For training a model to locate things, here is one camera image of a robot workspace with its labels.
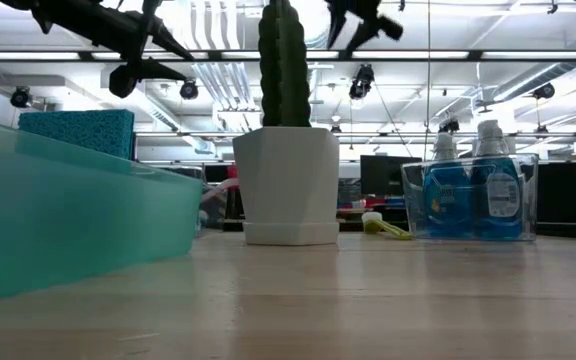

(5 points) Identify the green cactus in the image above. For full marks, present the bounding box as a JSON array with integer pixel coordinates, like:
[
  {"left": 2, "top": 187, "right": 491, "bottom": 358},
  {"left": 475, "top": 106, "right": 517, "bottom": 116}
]
[{"left": 258, "top": 0, "right": 313, "bottom": 128}]

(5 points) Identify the blue dish soap bottle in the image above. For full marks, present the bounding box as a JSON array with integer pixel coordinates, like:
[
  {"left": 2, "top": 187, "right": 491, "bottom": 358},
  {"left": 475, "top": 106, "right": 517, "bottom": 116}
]
[
  {"left": 421, "top": 132, "right": 474, "bottom": 240},
  {"left": 471, "top": 119, "right": 524, "bottom": 240}
]

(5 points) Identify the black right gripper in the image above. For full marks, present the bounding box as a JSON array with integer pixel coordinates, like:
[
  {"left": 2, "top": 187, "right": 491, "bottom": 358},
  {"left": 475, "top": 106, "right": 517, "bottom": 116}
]
[{"left": 324, "top": 0, "right": 405, "bottom": 57}]

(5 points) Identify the blue sponge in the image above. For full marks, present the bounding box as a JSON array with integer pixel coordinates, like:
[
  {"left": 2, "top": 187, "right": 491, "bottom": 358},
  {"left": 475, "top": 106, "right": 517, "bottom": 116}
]
[{"left": 17, "top": 108, "right": 136, "bottom": 161}]

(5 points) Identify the black cabinet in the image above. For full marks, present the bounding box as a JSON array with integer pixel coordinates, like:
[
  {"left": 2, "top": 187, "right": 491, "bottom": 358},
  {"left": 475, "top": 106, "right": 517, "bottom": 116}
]
[{"left": 537, "top": 162, "right": 576, "bottom": 225}]

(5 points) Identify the white plant pot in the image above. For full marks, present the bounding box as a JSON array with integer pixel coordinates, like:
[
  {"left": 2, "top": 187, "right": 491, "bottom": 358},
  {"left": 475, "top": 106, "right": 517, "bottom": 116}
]
[{"left": 231, "top": 125, "right": 342, "bottom": 247}]

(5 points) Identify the clear plastic bin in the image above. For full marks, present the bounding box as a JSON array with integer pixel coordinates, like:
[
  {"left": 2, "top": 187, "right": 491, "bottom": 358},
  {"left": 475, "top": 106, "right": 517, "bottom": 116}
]
[
  {"left": 400, "top": 152, "right": 540, "bottom": 243},
  {"left": 195, "top": 167, "right": 230, "bottom": 237}
]

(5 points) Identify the black monitor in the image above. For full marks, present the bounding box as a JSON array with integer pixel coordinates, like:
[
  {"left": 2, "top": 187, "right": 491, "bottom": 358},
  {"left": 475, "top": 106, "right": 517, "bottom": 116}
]
[{"left": 360, "top": 154, "right": 422, "bottom": 197}]

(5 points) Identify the yellow-green dish brush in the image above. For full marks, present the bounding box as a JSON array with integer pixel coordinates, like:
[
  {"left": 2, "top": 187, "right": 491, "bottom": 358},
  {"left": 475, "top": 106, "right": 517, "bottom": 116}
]
[{"left": 361, "top": 211, "right": 414, "bottom": 242}]

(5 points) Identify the black linear ceiling light rail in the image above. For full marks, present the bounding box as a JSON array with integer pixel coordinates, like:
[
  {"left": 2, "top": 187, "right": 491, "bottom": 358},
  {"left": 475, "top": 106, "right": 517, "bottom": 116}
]
[{"left": 0, "top": 48, "right": 576, "bottom": 63}]

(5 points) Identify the green translucent plastic bin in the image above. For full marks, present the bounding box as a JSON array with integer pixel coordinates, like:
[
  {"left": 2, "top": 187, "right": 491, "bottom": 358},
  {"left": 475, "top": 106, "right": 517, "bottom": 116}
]
[{"left": 0, "top": 115, "right": 205, "bottom": 307}]

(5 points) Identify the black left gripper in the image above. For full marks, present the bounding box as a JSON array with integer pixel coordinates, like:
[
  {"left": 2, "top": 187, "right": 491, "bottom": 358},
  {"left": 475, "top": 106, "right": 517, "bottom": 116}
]
[{"left": 84, "top": 6, "right": 196, "bottom": 99}]

